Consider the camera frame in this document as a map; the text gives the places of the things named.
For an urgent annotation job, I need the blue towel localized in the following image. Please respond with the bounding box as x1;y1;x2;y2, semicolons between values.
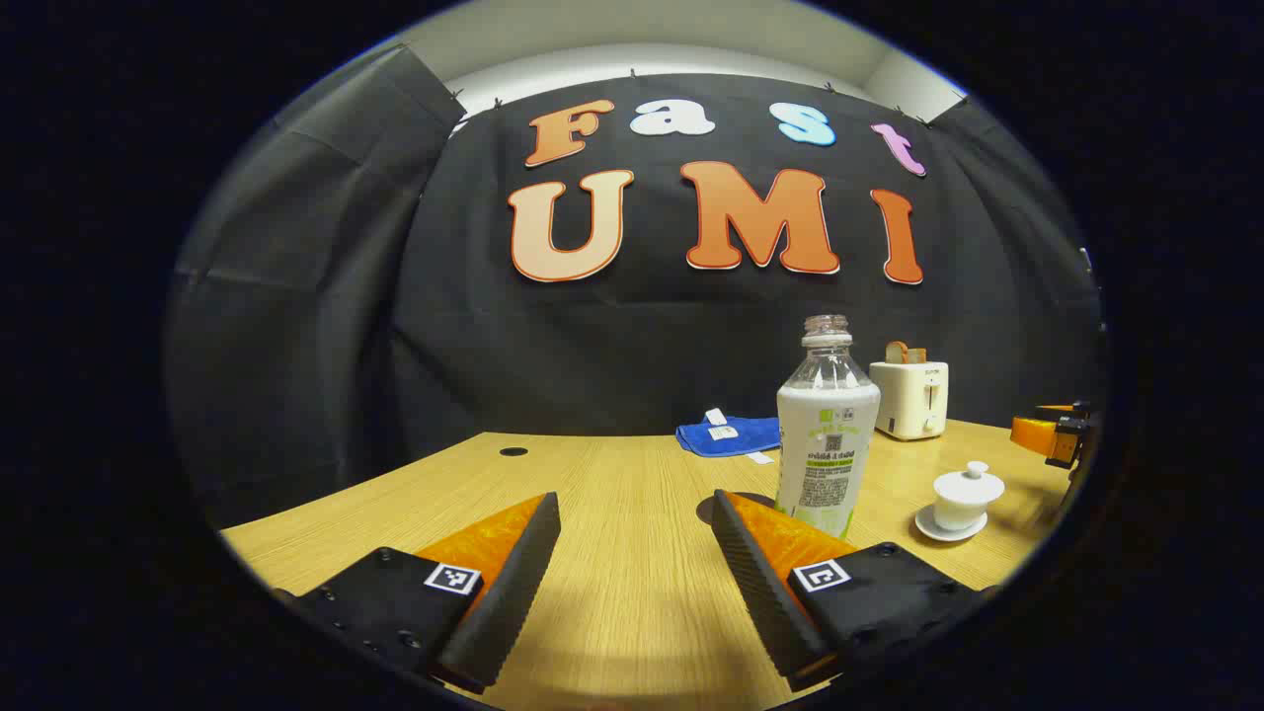
675;407;782;465

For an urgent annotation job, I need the black backdrop cloth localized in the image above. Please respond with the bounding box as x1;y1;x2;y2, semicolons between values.
163;44;1107;529

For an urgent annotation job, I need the cream toaster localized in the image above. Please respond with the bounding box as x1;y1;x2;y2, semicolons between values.
869;360;950;442

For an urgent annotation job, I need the white saucer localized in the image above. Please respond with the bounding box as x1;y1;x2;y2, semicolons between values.
914;506;989;543

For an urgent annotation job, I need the white teacup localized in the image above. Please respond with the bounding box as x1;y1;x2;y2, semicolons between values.
935;492;990;532

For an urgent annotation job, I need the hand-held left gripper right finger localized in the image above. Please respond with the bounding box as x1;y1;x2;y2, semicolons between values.
711;489;1000;694

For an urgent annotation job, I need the clear water bottle green label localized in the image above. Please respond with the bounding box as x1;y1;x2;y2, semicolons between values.
775;314;882;540

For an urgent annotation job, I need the dark round coaster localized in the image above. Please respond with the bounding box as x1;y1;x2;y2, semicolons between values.
695;491;781;526

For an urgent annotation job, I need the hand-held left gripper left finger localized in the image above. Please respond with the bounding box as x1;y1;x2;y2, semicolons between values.
272;491;563;695

